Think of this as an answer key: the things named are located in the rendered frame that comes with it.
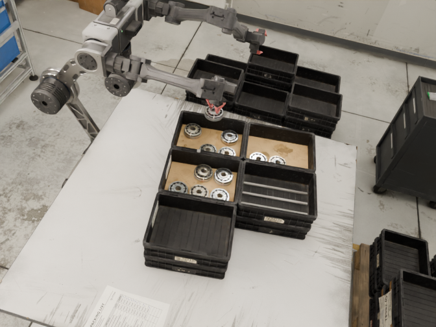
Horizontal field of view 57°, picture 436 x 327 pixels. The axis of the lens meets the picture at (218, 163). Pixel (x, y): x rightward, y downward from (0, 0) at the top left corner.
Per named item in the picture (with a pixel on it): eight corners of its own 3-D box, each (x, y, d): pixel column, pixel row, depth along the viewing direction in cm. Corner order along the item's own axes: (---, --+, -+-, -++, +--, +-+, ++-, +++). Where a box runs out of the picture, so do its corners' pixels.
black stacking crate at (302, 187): (234, 217, 206) (237, 205, 198) (240, 173, 226) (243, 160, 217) (310, 231, 206) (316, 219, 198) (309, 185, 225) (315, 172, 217)
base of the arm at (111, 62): (111, 66, 182) (109, 43, 173) (128, 71, 182) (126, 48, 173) (103, 77, 177) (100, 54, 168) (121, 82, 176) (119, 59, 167)
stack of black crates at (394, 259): (414, 311, 255) (433, 298, 237) (367, 298, 258) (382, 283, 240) (411, 256, 281) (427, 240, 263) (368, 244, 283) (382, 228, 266)
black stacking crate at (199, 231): (143, 256, 187) (141, 244, 179) (157, 204, 206) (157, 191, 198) (226, 271, 187) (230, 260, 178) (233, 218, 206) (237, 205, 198)
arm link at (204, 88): (212, 77, 154) (205, 103, 156) (228, 80, 166) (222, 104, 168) (125, 53, 173) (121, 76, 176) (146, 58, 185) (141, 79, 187)
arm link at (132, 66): (120, 56, 171) (117, 69, 173) (142, 62, 170) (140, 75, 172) (128, 58, 180) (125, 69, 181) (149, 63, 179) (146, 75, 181)
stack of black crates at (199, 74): (182, 121, 341) (185, 79, 307) (193, 99, 360) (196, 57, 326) (228, 133, 338) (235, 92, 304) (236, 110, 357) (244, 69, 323)
